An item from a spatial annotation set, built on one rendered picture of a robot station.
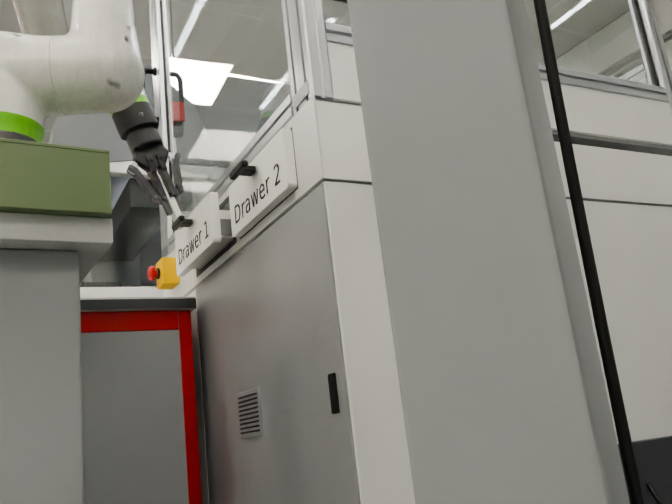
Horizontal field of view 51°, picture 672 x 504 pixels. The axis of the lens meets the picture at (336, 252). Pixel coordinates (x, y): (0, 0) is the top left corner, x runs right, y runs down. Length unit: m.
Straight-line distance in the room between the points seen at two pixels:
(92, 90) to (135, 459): 0.78
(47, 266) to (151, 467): 0.64
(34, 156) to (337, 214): 0.45
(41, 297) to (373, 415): 0.51
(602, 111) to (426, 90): 1.10
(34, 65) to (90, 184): 0.25
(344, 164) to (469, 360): 0.71
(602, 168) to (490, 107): 1.03
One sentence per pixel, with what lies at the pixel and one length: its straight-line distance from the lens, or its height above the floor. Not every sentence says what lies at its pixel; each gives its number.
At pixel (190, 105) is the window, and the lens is 1.91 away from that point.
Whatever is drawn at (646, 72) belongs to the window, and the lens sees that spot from 1.81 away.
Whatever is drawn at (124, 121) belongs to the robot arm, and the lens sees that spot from 1.66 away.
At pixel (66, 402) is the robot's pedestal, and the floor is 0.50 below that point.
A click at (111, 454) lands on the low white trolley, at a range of 1.59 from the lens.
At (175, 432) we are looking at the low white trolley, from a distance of 1.62.
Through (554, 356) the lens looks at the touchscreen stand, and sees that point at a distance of 0.46.
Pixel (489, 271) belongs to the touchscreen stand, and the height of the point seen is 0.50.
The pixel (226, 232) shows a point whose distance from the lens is 1.48.
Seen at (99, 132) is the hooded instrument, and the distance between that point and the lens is 2.53.
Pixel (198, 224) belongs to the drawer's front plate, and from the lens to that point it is 1.55.
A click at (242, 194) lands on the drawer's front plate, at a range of 1.38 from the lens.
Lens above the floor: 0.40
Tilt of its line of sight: 15 degrees up
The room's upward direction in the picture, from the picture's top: 7 degrees counter-clockwise
